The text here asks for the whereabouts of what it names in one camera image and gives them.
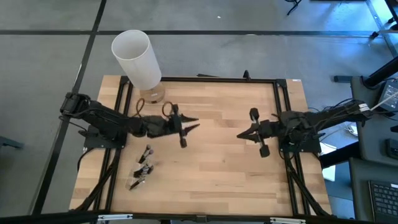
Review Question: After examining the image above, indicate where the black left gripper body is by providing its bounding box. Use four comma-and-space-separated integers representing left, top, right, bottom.
145, 104, 188, 149

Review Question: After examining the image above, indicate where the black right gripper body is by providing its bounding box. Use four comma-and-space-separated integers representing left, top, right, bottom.
249, 107, 282, 159

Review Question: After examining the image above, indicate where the angled-tip black makeup brush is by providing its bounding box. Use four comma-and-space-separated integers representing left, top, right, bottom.
132, 167, 147, 179

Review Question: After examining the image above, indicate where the clear plastic organizer tray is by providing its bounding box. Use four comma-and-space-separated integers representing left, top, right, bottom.
124, 143, 156, 191

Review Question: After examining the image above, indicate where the white cylinder lamp wooden base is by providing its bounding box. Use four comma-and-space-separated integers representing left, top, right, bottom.
111, 29, 166, 105

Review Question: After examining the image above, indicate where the white paper sheet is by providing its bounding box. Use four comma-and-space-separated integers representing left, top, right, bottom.
319, 142, 338, 182

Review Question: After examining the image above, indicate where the dark grey side desk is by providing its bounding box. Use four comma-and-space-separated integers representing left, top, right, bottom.
350, 75, 398, 166

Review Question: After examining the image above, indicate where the dark grey low desk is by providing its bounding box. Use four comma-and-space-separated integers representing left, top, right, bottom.
348, 157, 398, 224

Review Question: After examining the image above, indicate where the black pole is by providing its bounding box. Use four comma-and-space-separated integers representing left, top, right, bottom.
333, 57, 398, 90

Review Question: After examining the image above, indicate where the black device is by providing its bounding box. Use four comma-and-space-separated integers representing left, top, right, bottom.
386, 138, 398, 160

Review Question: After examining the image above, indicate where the black chair base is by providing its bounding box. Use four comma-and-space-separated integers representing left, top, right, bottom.
285, 0, 303, 16

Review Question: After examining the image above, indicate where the black keyboard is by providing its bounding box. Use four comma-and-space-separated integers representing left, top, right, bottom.
368, 179, 398, 223

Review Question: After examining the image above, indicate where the black rig beam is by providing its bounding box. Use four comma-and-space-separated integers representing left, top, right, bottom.
0, 210, 398, 224

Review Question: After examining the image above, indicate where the dark grey furniture foot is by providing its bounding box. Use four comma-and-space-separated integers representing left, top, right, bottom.
0, 135, 25, 150

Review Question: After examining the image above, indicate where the black wheeled stand base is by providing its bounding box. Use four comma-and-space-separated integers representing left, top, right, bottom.
369, 0, 398, 40

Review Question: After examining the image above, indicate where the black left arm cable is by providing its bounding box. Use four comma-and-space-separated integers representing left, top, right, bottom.
161, 101, 175, 118
135, 97, 146, 118

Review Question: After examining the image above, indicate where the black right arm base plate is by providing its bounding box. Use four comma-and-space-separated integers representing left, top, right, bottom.
277, 136, 322, 154

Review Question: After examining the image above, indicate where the black aluminium table frame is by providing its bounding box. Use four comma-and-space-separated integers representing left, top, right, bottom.
93, 75, 330, 218

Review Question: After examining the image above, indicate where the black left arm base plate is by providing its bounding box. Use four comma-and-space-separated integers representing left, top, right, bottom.
81, 123, 127, 150

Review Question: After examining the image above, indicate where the black right base cable bundle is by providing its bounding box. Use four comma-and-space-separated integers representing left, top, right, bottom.
283, 151, 332, 217

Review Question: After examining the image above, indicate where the black base cable bundle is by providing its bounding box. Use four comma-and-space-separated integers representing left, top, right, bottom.
283, 151, 332, 217
73, 147, 123, 213

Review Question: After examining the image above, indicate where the black left base cable bundle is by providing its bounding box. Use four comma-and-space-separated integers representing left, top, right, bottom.
73, 147, 123, 213

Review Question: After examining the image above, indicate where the silver metal bracket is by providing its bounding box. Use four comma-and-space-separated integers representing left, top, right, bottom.
269, 217, 307, 224
96, 213, 134, 222

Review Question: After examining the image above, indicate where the white cable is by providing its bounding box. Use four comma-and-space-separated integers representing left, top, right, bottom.
369, 91, 398, 112

